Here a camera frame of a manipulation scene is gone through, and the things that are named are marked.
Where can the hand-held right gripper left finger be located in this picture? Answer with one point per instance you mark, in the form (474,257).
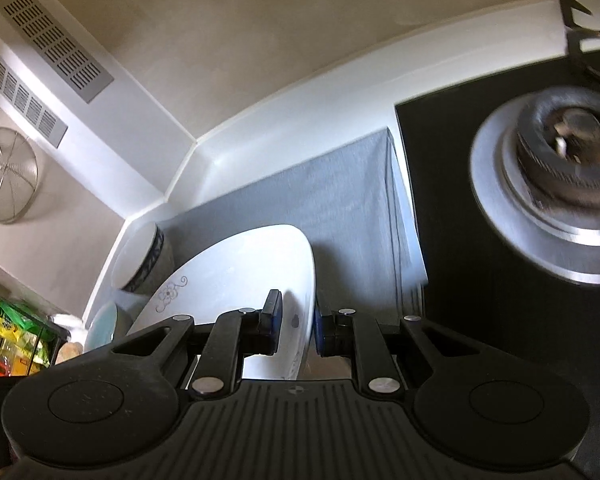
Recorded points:
(273,312)

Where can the white floral print plate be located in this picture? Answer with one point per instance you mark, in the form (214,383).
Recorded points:
(240,270)

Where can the blue patterned white bowl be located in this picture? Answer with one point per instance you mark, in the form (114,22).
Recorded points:
(140,260)

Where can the grey cloth mat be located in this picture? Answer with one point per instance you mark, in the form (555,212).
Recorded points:
(330,200)

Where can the black glass cooktop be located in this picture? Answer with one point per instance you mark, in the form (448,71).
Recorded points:
(445,210)

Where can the pale teal plate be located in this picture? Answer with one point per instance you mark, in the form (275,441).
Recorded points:
(102,326)

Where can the yellow green package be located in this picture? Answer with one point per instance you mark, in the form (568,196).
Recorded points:
(7,327)

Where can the narrow grey vent grille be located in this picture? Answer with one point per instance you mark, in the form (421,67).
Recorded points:
(19,95)

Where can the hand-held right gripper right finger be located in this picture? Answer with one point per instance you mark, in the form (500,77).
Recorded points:
(322,321)

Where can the silver gas burner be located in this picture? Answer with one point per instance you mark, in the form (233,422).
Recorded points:
(555,170)

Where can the black pan support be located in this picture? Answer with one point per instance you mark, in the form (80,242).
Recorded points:
(576,35)

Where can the metal mesh strainer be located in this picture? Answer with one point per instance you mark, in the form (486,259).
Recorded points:
(4,180)

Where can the large grey vent grille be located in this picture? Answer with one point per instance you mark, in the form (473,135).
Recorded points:
(54,45)

